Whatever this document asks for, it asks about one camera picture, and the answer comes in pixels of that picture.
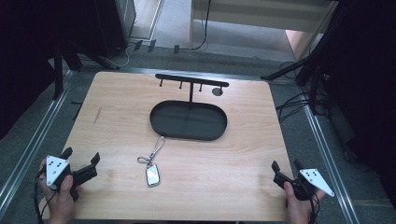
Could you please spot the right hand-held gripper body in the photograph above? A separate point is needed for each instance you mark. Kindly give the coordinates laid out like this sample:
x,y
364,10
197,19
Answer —
x,y
306,183

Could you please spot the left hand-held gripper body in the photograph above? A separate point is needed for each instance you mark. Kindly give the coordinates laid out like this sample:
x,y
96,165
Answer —
x,y
56,170

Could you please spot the black key rack with tray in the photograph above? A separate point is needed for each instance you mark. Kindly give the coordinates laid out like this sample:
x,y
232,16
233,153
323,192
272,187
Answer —
x,y
190,115

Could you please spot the person's right hand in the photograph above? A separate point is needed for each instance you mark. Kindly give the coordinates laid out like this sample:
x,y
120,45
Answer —
x,y
299,205

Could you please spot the person's left hand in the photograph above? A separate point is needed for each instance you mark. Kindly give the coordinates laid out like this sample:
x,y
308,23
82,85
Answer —
x,y
59,199

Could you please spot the black metal stand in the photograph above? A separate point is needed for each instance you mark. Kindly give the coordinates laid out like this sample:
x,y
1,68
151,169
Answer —
x,y
308,68
60,59

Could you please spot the white cabinet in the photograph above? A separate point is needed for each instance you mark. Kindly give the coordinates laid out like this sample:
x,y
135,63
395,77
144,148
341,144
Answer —
x,y
261,18

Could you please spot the aluminium rail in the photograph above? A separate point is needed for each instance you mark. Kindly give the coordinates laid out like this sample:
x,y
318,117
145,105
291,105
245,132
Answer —
x,y
330,161
29,143

